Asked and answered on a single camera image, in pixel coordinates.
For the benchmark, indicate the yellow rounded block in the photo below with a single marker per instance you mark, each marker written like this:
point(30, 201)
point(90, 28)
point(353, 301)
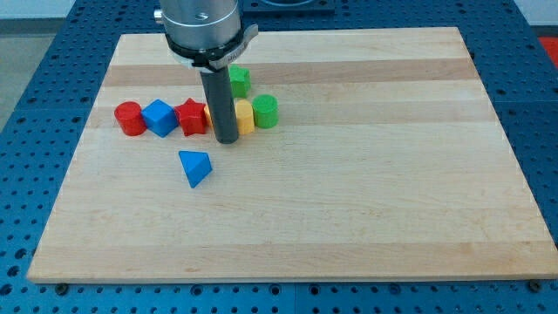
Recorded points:
point(244, 116)

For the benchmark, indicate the green cylinder block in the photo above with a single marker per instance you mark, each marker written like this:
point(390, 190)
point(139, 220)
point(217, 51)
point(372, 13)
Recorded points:
point(265, 109)

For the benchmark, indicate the orange block behind rod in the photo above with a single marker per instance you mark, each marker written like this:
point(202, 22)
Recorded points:
point(208, 117)

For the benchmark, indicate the red cylinder block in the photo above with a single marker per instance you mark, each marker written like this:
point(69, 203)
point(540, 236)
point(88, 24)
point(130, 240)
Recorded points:
point(129, 117)

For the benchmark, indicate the blue triangular prism block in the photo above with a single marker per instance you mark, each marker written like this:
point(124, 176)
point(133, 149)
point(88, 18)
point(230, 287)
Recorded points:
point(196, 165)

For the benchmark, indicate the dark grey cylindrical pointer rod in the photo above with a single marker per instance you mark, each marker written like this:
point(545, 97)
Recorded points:
point(218, 92)

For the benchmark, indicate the green star block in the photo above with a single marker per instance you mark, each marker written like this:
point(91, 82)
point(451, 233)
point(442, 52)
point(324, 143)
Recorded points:
point(240, 81)

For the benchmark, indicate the light wooden board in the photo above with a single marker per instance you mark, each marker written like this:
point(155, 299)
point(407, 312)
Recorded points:
point(388, 163)

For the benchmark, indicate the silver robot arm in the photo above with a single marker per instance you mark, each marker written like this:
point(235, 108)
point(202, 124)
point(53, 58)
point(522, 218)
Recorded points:
point(205, 34)

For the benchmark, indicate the red object at right edge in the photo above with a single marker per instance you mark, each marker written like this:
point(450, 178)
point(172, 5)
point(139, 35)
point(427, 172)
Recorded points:
point(550, 45)

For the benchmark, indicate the blue cube block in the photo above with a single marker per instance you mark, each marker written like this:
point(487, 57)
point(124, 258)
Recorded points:
point(159, 118)

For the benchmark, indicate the red star block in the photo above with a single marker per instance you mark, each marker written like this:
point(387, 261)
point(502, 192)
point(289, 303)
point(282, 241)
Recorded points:
point(191, 117)

